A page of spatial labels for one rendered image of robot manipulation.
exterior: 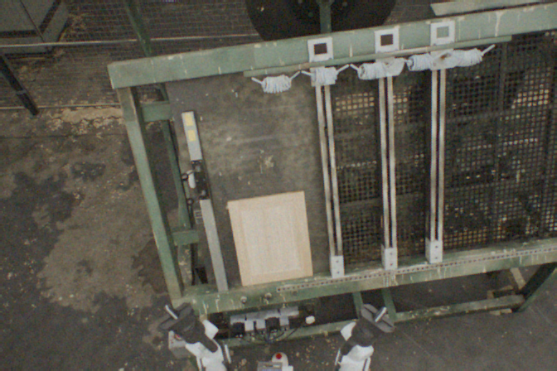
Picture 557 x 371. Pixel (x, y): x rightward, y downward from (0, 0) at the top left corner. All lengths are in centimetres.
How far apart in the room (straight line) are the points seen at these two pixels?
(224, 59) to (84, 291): 237
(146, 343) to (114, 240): 93
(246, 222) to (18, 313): 220
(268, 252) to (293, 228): 18
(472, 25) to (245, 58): 95
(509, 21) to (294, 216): 127
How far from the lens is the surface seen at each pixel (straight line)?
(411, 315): 317
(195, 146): 209
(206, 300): 245
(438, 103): 219
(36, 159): 484
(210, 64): 194
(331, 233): 226
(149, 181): 216
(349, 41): 198
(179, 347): 234
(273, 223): 225
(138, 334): 347
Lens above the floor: 307
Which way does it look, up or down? 52 degrees down
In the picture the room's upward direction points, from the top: 6 degrees counter-clockwise
